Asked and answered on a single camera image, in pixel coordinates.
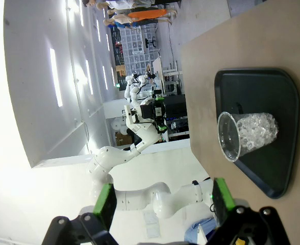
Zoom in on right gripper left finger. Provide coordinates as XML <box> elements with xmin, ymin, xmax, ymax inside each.
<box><xmin>41</xmin><ymin>182</ymin><xmax>120</xmax><ymax>245</ymax></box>

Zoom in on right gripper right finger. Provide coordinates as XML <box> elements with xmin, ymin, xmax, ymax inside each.
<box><xmin>206</xmin><ymin>177</ymin><xmax>291</xmax><ymax>245</ymax></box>

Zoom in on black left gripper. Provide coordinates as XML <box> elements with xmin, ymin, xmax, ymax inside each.
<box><xmin>140</xmin><ymin>89</ymin><xmax>168</xmax><ymax>134</ymax></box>

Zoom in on short clear iced cup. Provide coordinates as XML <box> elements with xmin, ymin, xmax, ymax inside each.
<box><xmin>217</xmin><ymin>111</ymin><xmax>280</xmax><ymax>163</ymax></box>

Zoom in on black computer screen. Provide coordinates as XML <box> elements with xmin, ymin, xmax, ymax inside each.
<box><xmin>164</xmin><ymin>94</ymin><xmax>188</xmax><ymax>120</ymax></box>

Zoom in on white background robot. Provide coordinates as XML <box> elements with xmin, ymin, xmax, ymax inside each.
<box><xmin>123</xmin><ymin>73</ymin><xmax>157</xmax><ymax>108</ymax></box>

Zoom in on blue jacket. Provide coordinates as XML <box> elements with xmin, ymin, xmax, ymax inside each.
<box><xmin>184</xmin><ymin>216</ymin><xmax>217</xmax><ymax>243</ymax></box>

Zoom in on white foam rolls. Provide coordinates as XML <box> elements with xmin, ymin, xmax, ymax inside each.
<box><xmin>111</xmin><ymin>117</ymin><xmax>128</xmax><ymax>135</ymax></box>

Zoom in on small cardboard box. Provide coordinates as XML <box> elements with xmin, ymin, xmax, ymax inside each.
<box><xmin>115</xmin><ymin>132</ymin><xmax>134</xmax><ymax>146</ymax></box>

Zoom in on black office chair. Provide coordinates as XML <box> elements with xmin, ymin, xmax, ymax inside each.
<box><xmin>144</xmin><ymin>36</ymin><xmax>158</xmax><ymax>49</ymax></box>

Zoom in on mannequin orange dress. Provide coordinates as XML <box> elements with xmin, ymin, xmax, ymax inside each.
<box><xmin>103</xmin><ymin>9</ymin><xmax>175</xmax><ymax>26</ymax></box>

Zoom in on black plastic serving tray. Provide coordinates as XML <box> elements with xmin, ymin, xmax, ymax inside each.
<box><xmin>213</xmin><ymin>67</ymin><xmax>300</xmax><ymax>200</ymax></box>

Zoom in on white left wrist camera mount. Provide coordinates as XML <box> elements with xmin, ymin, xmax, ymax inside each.
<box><xmin>124</xmin><ymin>104</ymin><xmax>141</xmax><ymax>126</ymax></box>

